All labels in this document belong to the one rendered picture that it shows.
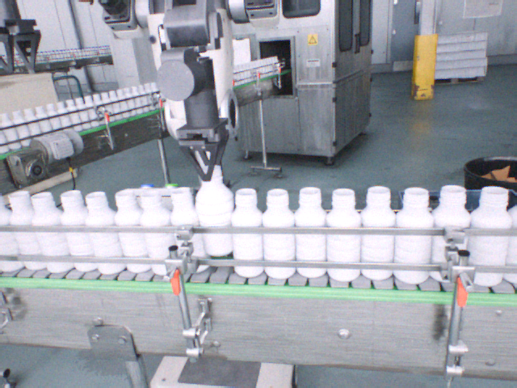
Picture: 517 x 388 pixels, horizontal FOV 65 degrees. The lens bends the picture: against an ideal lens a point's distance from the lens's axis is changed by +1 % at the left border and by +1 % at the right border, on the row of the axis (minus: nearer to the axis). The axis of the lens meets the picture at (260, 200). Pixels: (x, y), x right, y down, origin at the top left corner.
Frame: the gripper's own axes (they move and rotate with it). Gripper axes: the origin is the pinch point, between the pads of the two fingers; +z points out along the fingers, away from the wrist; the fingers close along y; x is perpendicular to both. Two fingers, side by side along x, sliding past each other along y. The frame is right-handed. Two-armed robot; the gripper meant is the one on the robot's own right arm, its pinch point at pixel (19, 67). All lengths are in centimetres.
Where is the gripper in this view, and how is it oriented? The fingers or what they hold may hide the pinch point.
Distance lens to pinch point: 105.2
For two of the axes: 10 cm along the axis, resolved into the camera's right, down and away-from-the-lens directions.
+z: 0.8, 9.2, 3.9
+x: 9.8, 0.0, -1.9
